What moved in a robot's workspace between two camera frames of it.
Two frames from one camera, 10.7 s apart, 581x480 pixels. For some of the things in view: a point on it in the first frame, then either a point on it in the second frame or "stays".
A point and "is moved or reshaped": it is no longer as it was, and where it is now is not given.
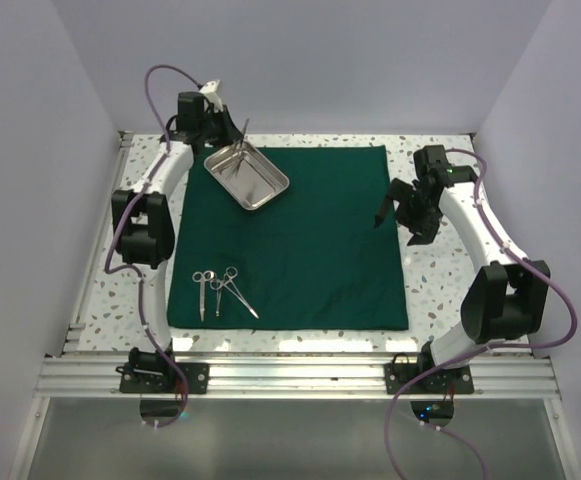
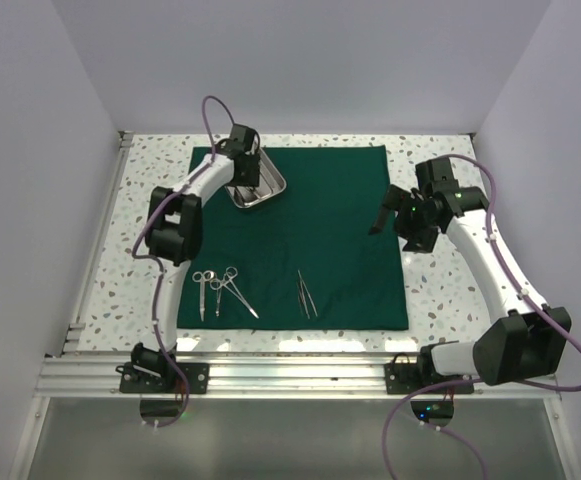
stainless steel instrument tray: (248, 173) stays
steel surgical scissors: (202, 279) stays
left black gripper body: (212, 127) -> (251, 176)
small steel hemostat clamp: (216, 285) stays
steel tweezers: (240, 152) is moved or reshaped
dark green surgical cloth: (310, 258) stays
